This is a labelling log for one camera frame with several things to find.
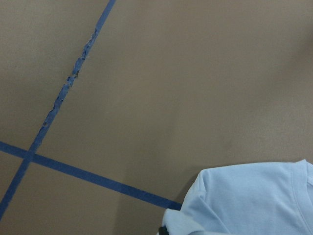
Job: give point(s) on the light blue t-shirt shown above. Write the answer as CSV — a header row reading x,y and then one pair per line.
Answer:
x,y
247,199

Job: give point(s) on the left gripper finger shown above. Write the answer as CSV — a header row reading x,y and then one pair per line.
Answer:
x,y
163,231

